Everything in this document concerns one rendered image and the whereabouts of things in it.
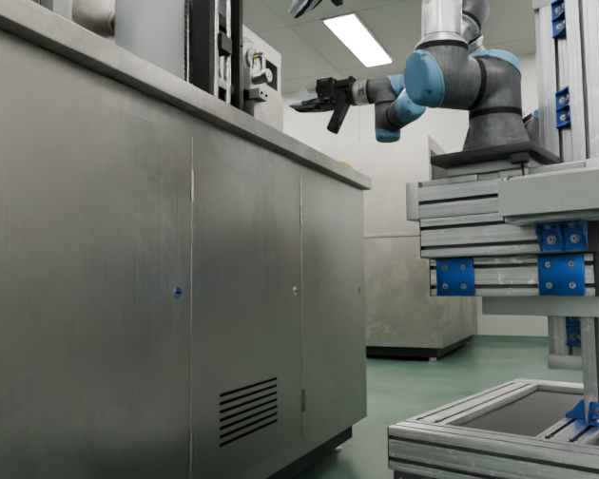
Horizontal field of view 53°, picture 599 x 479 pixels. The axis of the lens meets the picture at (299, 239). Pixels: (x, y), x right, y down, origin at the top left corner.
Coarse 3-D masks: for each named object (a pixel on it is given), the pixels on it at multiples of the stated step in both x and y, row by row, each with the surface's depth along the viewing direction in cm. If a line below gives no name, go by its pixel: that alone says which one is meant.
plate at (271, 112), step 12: (72, 0) 167; (84, 0) 171; (96, 0) 175; (108, 0) 180; (72, 12) 167; (84, 12) 170; (96, 12) 175; (108, 12) 180; (84, 24) 170; (96, 24) 175; (108, 36) 179; (276, 96) 280; (264, 108) 269; (276, 108) 280; (264, 120) 269; (276, 120) 279
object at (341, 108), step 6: (342, 96) 180; (342, 102) 180; (348, 102) 181; (336, 108) 181; (342, 108) 180; (348, 108) 183; (336, 114) 180; (342, 114) 182; (330, 120) 181; (336, 120) 181; (342, 120) 184; (330, 126) 181; (336, 126) 181; (336, 132) 183
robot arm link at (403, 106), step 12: (468, 0) 169; (480, 0) 169; (468, 12) 166; (480, 12) 167; (468, 24) 167; (480, 24) 168; (468, 36) 167; (396, 108) 161; (408, 108) 158; (420, 108) 159; (396, 120) 164; (408, 120) 161
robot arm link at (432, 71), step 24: (432, 0) 129; (456, 0) 129; (432, 24) 129; (456, 24) 129; (432, 48) 128; (456, 48) 127; (408, 72) 133; (432, 72) 125; (456, 72) 127; (480, 72) 129; (408, 96) 134; (432, 96) 128; (456, 96) 129
